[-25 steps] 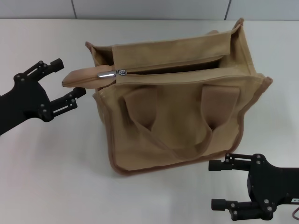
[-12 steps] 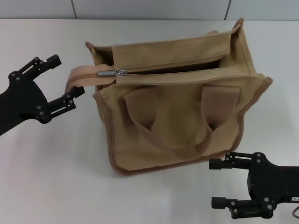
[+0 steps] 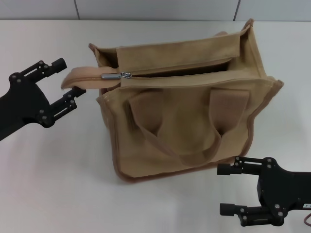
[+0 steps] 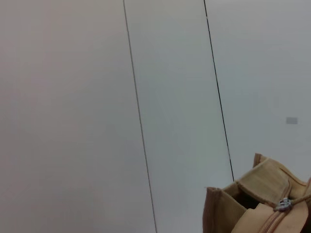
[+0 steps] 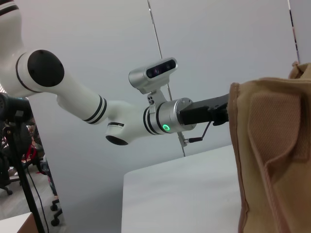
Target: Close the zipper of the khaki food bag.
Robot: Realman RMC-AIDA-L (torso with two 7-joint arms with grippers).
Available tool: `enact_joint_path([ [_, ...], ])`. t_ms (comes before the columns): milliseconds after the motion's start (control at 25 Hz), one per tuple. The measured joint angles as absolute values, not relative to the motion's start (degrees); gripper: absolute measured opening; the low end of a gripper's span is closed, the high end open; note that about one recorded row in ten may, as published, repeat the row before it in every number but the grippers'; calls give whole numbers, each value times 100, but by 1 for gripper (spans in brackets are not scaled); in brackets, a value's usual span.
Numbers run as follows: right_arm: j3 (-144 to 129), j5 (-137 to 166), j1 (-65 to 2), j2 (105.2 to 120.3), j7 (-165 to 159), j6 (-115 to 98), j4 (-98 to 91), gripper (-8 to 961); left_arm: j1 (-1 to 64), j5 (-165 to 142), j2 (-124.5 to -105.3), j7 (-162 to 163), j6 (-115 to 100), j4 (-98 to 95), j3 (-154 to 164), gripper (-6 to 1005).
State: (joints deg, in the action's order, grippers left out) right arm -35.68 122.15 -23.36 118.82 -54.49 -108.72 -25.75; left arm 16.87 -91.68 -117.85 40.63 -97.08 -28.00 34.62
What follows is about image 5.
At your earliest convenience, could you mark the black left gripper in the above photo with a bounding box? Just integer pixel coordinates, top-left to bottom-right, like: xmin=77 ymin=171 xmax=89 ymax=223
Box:
xmin=178 ymin=93 xmax=230 ymax=126

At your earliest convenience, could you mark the khaki canvas food bag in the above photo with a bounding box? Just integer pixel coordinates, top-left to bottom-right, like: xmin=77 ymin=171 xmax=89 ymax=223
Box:
xmin=229 ymin=61 xmax=311 ymax=233

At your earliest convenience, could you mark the black caster foot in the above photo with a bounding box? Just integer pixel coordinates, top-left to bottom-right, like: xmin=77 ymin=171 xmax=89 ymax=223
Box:
xmin=50 ymin=199 xmax=63 ymax=227

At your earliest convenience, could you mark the black lamp stand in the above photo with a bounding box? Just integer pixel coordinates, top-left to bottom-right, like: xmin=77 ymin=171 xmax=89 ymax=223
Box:
xmin=6 ymin=110 xmax=47 ymax=233

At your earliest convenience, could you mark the black studio lamp head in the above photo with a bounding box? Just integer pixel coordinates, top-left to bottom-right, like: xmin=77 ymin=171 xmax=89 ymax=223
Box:
xmin=0 ymin=93 xmax=30 ymax=122

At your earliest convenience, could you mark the black office chair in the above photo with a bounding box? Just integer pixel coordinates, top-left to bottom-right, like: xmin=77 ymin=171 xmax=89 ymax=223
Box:
xmin=0 ymin=121 xmax=34 ymax=196

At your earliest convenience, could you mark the wooden cabinet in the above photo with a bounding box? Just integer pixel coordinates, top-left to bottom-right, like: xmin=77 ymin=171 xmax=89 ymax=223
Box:
xmin=0 ymin=211 xmax=37 ymax=233

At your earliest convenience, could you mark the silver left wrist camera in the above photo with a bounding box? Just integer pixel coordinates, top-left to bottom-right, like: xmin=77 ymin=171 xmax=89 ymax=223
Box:
xmin=128 ymin=57 xmax=178 ymax=94

